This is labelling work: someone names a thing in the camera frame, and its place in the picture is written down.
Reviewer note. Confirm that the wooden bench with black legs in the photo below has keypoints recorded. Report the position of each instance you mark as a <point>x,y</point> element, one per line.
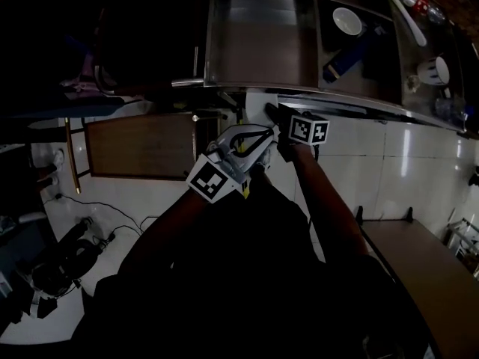
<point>430,275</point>

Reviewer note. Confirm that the grey armrest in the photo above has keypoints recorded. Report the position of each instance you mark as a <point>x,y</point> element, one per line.
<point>33,217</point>

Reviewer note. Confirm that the person's dark clothed torso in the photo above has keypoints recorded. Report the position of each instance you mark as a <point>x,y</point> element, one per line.
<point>224,294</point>

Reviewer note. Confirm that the blue box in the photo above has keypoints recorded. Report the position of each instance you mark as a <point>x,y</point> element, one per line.
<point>346,60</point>

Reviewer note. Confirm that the person's right forearm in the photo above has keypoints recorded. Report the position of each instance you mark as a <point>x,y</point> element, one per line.
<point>329,200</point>

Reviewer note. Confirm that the grey blue garment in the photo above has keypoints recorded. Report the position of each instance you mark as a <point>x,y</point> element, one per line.
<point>75,107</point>

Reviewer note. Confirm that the person's left forearm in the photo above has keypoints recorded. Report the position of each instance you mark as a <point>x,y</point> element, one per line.
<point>168,230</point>

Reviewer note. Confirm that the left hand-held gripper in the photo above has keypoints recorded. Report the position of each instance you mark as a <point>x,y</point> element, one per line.
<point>209,181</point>

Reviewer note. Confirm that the wooden pole with brass tip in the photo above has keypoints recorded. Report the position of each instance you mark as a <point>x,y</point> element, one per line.
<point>73,155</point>

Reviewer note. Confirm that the white bowl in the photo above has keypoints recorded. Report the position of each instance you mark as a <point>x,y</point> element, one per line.
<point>347,21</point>

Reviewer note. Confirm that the white blue striped cup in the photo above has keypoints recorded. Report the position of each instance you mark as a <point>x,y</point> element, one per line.
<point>434,71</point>

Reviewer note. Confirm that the black wheeled equipment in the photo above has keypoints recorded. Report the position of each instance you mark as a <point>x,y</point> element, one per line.
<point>56,260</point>

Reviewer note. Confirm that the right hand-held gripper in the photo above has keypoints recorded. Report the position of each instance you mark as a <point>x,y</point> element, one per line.
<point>308,129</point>

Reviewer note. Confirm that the white ladle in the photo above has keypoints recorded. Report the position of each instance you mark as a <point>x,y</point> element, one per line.
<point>409,21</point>

